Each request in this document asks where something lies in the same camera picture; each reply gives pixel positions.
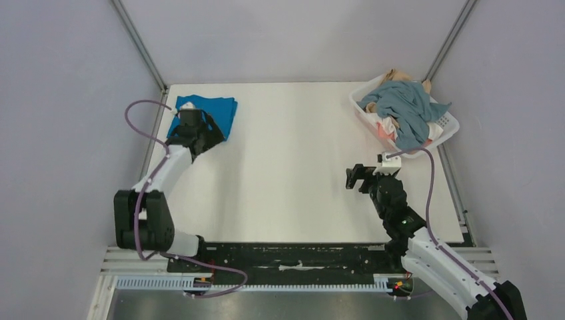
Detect blue t-shirt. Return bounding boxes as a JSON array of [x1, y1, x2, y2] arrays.
[[175, 95, 238, 141]]

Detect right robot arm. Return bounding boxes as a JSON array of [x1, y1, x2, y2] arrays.
[[345, 164, 527, 319]]

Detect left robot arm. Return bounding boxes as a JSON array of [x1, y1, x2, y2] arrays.
[[113, 109, 225, 272]]

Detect pink t-shirt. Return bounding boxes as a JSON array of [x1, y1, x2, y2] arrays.
[[377, 123, 443, 147]]

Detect white t-shirt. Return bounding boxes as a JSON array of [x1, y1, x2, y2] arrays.
[[365, 113, 444, 143]]

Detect grey-blue t-shirt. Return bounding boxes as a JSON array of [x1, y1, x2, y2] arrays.
[[357, 81, 451, 150]]

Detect white laundry basket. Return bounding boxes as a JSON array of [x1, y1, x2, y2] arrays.
[[348, 69, 460, 159]]

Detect beige t-shirt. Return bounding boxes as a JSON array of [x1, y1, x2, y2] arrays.
[[364, 69, 432, 113]]

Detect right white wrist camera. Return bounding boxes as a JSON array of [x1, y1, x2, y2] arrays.
[[373, 152, 402, 177]]

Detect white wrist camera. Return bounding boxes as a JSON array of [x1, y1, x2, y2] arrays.
[[171, 102, 196, 117], [373, 152, 402, 177]]

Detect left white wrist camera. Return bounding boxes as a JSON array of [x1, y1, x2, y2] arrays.
[[171, 102, 196, 117]]

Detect white cable duct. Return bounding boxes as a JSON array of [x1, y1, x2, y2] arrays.
[[115, 275, 396, 294]]

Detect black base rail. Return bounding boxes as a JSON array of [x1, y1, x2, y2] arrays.
[[167, 242, 406, 285]]

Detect aluminium frame left post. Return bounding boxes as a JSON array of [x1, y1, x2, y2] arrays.
[[109, 0, 169, 178]]

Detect aluminium frame post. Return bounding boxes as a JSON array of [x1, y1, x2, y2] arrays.
[[109, 0, 169, 178], [424, 0, 479, 81]]

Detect aluminium frame right post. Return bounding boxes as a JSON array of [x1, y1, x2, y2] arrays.
[[424, 0, 479, 81]]

